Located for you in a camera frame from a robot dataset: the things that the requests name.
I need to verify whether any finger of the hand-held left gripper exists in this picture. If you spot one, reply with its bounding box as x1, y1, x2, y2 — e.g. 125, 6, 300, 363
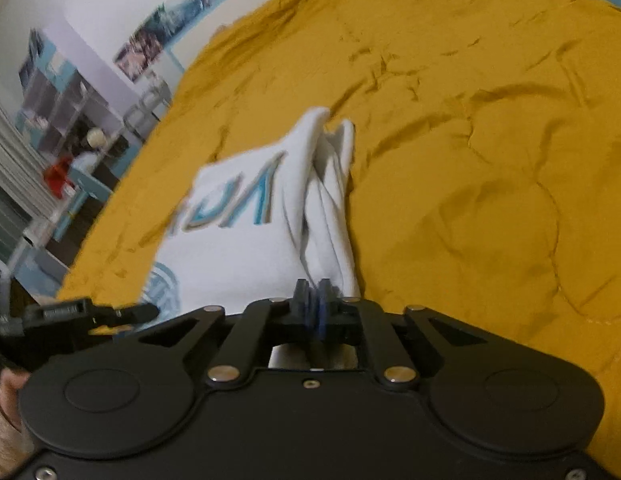
89, 302, 160, 333

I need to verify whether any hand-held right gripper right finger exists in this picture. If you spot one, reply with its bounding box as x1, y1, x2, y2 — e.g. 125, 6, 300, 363
315, 277, 491, 392

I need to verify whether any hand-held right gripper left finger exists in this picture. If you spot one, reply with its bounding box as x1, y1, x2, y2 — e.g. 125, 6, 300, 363
138, 277, 314, 390

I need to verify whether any white sweatshirt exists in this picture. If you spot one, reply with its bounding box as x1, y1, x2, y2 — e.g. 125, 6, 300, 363
139, 106, 362, 371

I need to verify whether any person's left hand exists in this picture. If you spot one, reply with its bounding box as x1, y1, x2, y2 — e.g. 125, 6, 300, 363
0, 367, 35, 463

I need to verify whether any light blue chair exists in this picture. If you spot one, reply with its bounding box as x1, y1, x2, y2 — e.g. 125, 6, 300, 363
64, 152, 114, 213

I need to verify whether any red bag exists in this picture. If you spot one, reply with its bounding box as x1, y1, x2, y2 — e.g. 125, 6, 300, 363
44, 156, 74, 197

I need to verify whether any yellow quilted blanket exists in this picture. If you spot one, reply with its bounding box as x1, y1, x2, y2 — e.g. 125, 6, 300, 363
57, 0, 621, 433

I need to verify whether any grey metal rack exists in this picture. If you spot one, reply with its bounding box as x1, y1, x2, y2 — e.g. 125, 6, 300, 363
122, 71, 172, 137

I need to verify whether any blue and white shelf unit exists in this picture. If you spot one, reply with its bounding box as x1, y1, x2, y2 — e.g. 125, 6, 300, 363
15, 27, 137, 162

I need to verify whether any wall poster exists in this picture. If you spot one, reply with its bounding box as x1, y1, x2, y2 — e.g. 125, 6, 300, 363
140, 1, 185, 46
113, 25, 167, 84

